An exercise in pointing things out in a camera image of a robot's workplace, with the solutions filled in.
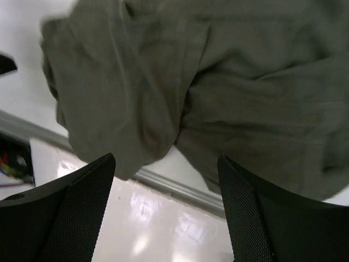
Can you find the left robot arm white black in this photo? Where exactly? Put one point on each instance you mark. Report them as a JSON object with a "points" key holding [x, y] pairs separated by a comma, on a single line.
{"points": [[7, 65]]}

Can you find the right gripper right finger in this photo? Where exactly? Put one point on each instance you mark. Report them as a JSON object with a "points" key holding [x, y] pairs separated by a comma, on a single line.
{"points": [[268, 223]]}

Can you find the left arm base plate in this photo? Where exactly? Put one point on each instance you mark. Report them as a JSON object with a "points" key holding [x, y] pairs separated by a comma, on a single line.
{"points": [[16, 160]]}

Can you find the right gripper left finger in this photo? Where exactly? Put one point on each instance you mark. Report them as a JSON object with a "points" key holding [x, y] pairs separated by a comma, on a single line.
{"points": [[60, 220]]}

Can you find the olive green shorts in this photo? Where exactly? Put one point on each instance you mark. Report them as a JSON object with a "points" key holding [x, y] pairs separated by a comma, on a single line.
{"points": [[262, 82]]}

